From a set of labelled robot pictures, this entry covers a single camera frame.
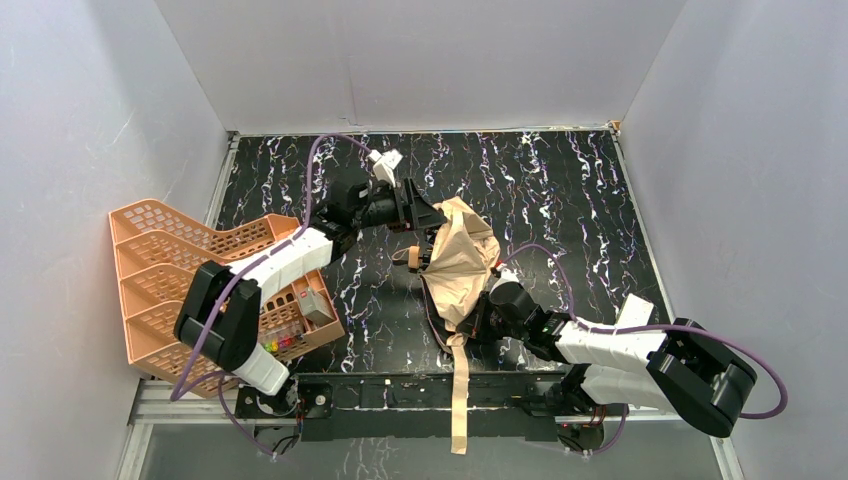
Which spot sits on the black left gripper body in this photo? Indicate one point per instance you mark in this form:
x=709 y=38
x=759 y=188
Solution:
x=408 y=206

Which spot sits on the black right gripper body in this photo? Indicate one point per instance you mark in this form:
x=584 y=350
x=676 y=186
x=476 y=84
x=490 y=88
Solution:
x=478 y=321

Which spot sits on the beige and black folding umbrella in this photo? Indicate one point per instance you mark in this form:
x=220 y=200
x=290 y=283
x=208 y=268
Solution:
x=464 y=251

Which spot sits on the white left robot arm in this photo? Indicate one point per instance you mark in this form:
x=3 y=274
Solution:
x=219 y=317

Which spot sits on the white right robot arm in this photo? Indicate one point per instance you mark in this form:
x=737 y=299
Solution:
x=676 y=368

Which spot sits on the grey box in organizer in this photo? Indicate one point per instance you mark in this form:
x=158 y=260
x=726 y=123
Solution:
x=315 y=307

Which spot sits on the white box with red label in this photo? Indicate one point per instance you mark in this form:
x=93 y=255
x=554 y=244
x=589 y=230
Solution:
x=635 y=312

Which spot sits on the coloured markers in organizer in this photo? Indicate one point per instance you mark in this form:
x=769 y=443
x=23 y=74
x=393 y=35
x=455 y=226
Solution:
x=279 y=343

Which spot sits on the orange plastic file organizer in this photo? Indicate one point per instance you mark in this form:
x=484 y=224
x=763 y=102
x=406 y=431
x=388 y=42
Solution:
x=157 y=250

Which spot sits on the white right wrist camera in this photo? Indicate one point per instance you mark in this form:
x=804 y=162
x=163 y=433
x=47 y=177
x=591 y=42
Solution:
x=503 y=275

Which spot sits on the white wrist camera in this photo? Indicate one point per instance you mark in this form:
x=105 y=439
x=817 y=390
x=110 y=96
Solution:
x=503 y=275
x=384 y=165

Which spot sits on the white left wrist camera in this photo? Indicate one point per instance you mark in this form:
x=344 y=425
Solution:
x=384 y=165

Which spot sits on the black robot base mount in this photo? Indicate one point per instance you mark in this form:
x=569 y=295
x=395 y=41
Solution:
x=532 y=406

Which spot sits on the aluminium frame rail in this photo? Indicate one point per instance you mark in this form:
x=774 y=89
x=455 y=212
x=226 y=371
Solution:
x=152 y=406

